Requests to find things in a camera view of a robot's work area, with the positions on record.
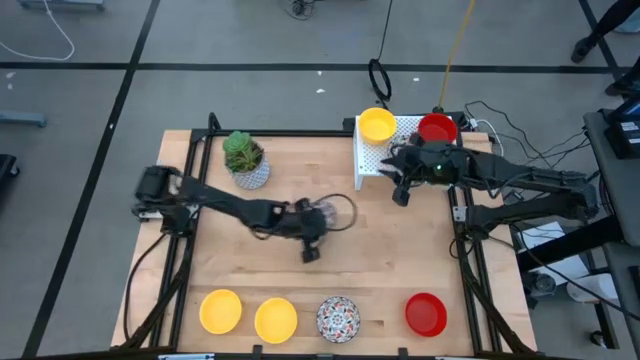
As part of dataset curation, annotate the grey desk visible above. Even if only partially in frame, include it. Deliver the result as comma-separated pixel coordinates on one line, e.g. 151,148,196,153
582,108,640,360

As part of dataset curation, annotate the black floor cable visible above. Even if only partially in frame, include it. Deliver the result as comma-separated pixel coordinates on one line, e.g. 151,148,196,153
368,0,394,104

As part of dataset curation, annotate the person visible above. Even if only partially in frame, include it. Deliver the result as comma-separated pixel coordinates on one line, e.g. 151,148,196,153
571,0,640,97

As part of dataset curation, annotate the white paper sheet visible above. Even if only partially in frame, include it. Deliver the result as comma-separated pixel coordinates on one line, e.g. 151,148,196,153
519,219,594,284

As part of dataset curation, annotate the yellow plastic bowl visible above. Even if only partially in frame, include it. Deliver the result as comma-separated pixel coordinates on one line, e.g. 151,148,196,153
357,106,399,146
198,288,244,336
253,297,299,345

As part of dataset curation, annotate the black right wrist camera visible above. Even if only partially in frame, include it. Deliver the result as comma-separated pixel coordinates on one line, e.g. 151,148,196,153
391,183,415,208

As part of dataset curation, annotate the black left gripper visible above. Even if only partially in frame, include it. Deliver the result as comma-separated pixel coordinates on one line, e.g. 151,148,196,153
282,198,335,242

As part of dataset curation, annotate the yellow power cable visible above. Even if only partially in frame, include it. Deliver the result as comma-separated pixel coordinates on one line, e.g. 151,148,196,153
436,0,476,112

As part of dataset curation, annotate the green succulent plant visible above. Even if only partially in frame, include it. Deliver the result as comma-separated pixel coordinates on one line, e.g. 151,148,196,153
222,130,265,174

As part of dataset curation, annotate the grey triangle-pattern plant pot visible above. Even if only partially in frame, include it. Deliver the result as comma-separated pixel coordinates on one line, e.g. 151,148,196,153
230,149,272,191

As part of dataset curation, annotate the black laptop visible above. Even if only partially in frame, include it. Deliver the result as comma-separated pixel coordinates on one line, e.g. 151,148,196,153
603,97,640,160

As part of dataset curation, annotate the white floor cable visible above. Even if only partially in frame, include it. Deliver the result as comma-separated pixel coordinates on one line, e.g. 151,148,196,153
0,0,76,62

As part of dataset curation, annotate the white perforated metal rack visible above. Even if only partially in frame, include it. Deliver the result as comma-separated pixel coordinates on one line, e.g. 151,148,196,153
352,114,464,192

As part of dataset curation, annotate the red plastic bowl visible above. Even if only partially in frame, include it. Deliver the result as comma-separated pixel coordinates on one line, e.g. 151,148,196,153
417,112,459,145
404,292,449,338

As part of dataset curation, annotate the black aluminium table frame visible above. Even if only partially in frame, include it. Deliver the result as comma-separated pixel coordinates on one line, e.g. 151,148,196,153
117,112,544,360

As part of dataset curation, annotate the black bowl with floral inside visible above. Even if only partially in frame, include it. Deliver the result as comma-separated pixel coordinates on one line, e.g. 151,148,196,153
319,193,359,233
315,295,362,344

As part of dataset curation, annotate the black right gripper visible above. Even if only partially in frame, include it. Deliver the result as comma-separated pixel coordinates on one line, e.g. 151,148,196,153
379,142,456,187

